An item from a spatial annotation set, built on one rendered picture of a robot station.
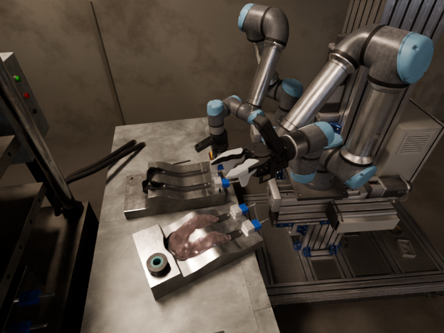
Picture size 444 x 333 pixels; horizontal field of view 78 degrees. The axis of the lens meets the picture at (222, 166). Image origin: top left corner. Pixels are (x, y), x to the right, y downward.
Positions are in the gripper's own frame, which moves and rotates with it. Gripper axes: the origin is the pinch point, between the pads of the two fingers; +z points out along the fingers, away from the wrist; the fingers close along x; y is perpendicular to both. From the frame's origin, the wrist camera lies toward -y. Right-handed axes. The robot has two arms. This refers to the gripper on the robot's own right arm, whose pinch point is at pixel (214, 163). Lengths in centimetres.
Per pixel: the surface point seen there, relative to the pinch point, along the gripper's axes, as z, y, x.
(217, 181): 2.1, -0.9, -11.8
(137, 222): 12.8, -42.5, -20.7
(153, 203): 4.0, -33.2, -17.8
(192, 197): 5.2, -14.4, -17.4
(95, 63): -1, -88, 184
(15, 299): -3, -78, -58
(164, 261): 0, -28, -53
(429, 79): 32, 255, 124
